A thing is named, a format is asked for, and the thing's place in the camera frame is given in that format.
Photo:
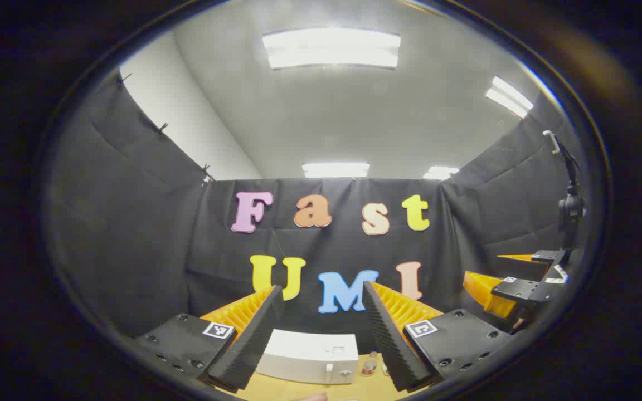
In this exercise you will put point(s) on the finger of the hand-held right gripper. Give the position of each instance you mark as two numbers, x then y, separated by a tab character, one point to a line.
521	289
549	256

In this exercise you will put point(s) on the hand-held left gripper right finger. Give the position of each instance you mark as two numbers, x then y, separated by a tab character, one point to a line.
388	345

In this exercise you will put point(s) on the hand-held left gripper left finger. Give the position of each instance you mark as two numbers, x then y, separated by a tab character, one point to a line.
254	345

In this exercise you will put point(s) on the white microwave oven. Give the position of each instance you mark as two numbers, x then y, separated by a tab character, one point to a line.
310	351

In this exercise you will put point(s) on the clear plastic bottle red label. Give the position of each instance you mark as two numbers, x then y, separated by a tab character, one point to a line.
370	365

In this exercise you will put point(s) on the long ceiling light panel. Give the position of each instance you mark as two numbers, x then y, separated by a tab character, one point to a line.
509	97
332	49
441	172
335	170

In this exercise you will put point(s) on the black backdrop cloth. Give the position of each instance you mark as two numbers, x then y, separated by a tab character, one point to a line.
131	223

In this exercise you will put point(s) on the small black cloth clip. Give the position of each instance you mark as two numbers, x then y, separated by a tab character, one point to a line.
163	128
207	172

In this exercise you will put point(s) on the black tripod with camera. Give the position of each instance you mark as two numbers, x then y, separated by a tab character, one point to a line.
572	209

